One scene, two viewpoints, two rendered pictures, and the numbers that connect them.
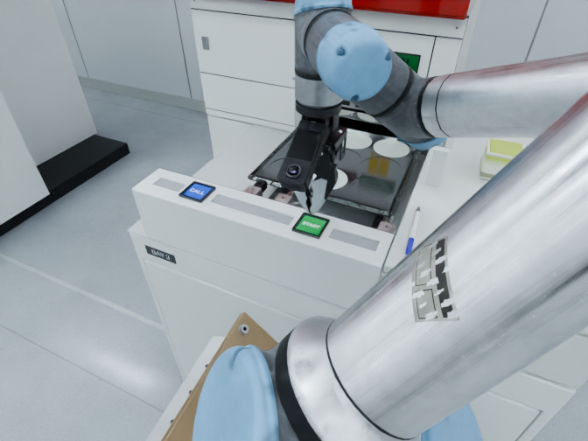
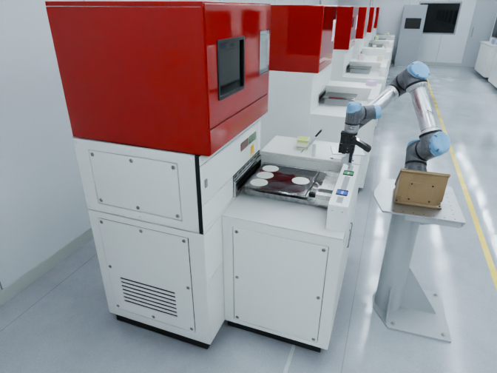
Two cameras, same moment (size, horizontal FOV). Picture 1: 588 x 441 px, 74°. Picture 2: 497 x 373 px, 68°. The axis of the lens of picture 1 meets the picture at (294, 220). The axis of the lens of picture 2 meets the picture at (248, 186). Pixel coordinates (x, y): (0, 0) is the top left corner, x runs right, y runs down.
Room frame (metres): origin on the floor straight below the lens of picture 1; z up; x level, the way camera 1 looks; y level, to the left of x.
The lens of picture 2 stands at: (1.27, 1.82, 1.80)
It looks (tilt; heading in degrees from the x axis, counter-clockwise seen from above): 26 degrees down; 266
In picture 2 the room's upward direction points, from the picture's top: straight up
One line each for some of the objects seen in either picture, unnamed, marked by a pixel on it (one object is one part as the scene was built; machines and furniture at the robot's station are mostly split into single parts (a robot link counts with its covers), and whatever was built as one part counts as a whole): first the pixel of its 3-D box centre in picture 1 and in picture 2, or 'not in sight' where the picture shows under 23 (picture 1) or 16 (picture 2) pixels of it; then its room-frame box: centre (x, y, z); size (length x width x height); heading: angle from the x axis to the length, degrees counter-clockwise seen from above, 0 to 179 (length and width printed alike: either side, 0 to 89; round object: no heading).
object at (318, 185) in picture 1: (323, 190); not in sight; (0.58, -0.05, 1.04); 0.06 x 0.03 x 0.09; 155
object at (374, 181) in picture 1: (341, 158); (282, 177); (0.92, -0.13, 0.90); 0.34 x 0.34 x 0.01; 65
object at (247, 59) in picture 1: (310, 75); (234, 165); (1.20, -0.05, 1.02); 0.82 x 0.03 x 0.40; 65
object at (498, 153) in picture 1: (500, 161); (302, 143); (0.74, -0.45, 1.00); 0.07 x 0.07 x 0.07; 69
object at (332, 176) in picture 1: (323, 175); not in sight; (0.55, -0.05, 1.08); 0.05 x 0.02 x 0.09; 65
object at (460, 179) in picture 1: (492, 219); (312, 158); (0.67, -0.44, 0.89); 0.62 x 0.35 x 0.14; 155
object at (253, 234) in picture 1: (255, 235); (344, 194); (0.62, 0.08, 0.89); 0.55 x 0.09 x 0.14; 65
